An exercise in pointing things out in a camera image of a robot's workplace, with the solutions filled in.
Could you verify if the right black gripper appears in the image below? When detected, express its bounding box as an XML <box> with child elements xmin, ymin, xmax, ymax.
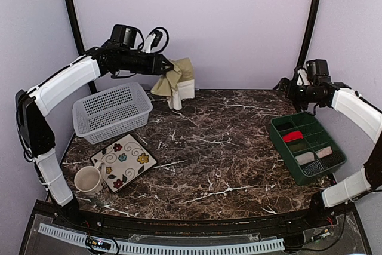
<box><xmin>273</xmin><ymin>77</ymin><xmax>321</xmax><ymax>110</ymax></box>

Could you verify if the right black frame post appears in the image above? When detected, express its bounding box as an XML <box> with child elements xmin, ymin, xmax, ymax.
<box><xmin>289</xmin><ymin>0</ymin><xmax>325</xmax><ymax>98</ymax></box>

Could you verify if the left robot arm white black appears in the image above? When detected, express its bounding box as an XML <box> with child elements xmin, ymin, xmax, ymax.
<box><xmin>15</xmin><ymin>24</ymin><xmax>174</xmax><ymax>229</ymax></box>

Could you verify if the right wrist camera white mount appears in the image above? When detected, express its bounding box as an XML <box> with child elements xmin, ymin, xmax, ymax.
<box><xmin>296</xmin><ymin>67</ymin><xmax>310</xmax><ymax>86</ymax></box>

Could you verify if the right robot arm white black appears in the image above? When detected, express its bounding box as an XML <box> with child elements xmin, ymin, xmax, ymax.
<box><xmin>270</xmin><ymin>60</ymin><xmax>381</xmax><ymax>228</ymax></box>

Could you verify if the dark green rolled cloth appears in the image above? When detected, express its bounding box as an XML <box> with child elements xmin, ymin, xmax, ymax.
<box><xmin>288</xmin><ymin>142</ymin><xmax>310</xmax><ymax>153</ymax></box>

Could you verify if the beige floral mug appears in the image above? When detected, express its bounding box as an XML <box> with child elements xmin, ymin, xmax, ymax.
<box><xmin>74</xmin><ymin>161</ymin><xmax>111</xmax><ymax>206</ymax></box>

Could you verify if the red rolled cloth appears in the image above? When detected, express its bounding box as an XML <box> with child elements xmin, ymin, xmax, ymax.
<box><xmin>282</xmin><ymin>130</ymin><xmax>304</xmax><ymax>143</ymax></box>

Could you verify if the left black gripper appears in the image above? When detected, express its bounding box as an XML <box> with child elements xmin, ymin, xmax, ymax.
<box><xmin>119</xmin><ymin>50</ymin><xmax>173</xmax><ymax>75</ymax></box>

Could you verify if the pink white underwear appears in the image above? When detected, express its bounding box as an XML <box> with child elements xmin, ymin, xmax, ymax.
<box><xmin>316</xmin><ymin>146</ymin><xmax>332</xmax><ymax>159</ymax></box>

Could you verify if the white slotted cable duct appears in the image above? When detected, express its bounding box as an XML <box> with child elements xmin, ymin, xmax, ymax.
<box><xmin>38</xmin><ymin>223</ymin><xmax>285</xmax><ymax>254</ymax></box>

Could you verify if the left black frame post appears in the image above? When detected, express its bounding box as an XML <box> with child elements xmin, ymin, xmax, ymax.
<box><xmin>59</xmin><ymin>0</ymin><xmax>97</xmax><ymax>94</ymax></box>

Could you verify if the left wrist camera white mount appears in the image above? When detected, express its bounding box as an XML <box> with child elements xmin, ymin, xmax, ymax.
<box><xmin>141</xmin><ymin>29</ymin><xmax>163</xmax><ymax>53</ymax></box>

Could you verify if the black frame post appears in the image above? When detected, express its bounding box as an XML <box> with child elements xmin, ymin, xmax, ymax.
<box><xmin>59</xmin><ymin>0</ymin><xmax>97</xmax><ymax>94</ymax></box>
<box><xmin>289</xmin><ymin>0</ymin><xmax>325</xmax><ymax>98</ymax></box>

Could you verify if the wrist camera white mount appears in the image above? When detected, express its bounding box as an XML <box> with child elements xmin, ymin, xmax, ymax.
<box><xmin>141</xmin><ymin>29</ymin><xmax>163</xmax><ymax>53</ymax></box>
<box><xmin>296</xmin><ymin>67</ymin><xmax>310</xmax><ymax>86</ymax></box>

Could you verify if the green divided organizer box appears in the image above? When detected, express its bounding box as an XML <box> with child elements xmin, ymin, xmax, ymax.
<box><xmin>269</xmin><ymin>112</ymin><xmax>347</xmax><ymax>185</ymax></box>

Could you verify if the black striped rolled cloth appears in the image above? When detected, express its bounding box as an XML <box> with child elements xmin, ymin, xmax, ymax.
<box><xmin>302</xmin><ymin>160</ymin><xmax>326</xmax><ymax>177</ymax></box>

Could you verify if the black front table rail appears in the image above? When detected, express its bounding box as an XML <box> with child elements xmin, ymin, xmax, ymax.
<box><xmin>24</xmin><ymin>200</ymin><xmax>364</xmax><ymax>239</ymax></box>

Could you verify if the white plastic mesh basket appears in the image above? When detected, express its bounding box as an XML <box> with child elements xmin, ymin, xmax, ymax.
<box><xmin>72</xmin><ymin>82</ymin><xmax>153</xmax><ymax>145</ymax></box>

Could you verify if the olive green cloth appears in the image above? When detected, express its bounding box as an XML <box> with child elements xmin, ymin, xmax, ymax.
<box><xmin>151</xmin><ymin>58</ymin><xmax>195</xmax><ymax>110</ymax></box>

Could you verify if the grey rolled cloth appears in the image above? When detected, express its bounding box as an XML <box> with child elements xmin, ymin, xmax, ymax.
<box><xmin>295</xmin><ymin>152</ymin><xmax>315</xmax><ymax>165</ymax></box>

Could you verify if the floral square ceramic plate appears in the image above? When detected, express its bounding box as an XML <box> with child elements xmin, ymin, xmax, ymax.
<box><xmin>90</xmin><ymin>134</ymin><xmax>157</xmax><ymax>193</ymax></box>

